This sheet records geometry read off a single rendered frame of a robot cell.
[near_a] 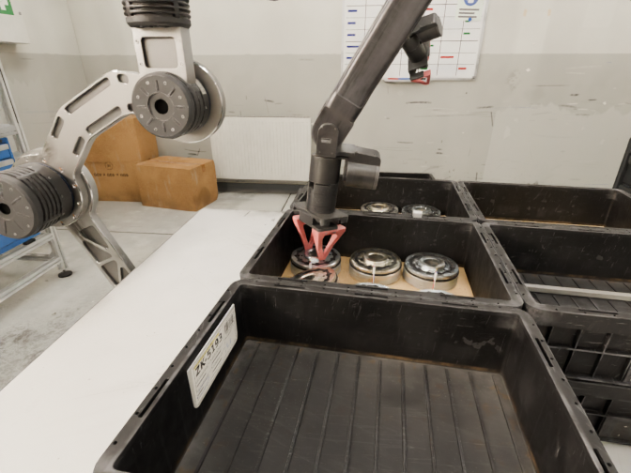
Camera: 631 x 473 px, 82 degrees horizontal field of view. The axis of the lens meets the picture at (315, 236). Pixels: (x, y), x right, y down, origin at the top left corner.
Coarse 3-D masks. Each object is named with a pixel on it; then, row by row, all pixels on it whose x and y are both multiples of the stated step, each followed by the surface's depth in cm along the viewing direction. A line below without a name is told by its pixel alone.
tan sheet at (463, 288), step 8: (344, 256) 81; (288, 264) 78; (344, 264) 78; (288, 272) 75; (344, 272) 75; (464, 272) 75; (344, 280) 72; (352, 280) 72; (400, 280) 72; (464, 280) 72; (400, 288) 69; (408, 288) 69; (416, 288) 69; (456, 288) 69; (464, 288) 69; (472, 296) 67
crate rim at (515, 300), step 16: (464, 224) 73; (480, 224) 72; (272, 240) 66; (480, 240) 66; (256, 256) 60; (496, 256) 60; (240, 272) 55; (496, 272) 56; (352, 288) 51; (368, 288) 51; (384, 288) 51; (512, 288) 51; (496, 304) 48; (512, 304) 48
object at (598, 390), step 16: (576, 384) 50; (592, 384) 50; (608, 384) 50; (592, 400) 52; (608, 400) 51; (624, 400) 50; (592, 416) 53; (608, 416) 52; (624, 416) 52; (608, 432) 53; (624, 432) 53
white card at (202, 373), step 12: (228, 312) 48; (228, 324) 48; (216, 336) 45; (228, 336) 49; (204, 348) 42; (216, 348) 45; (228, 348) 49; (204, 360) 42; (216, 360) 46; (192, 372) 40; (204, 372) 42; (216, 372) 46; (192, 384) 40; (204, 384) 43; (192, 396) 40; (204, 396) 43
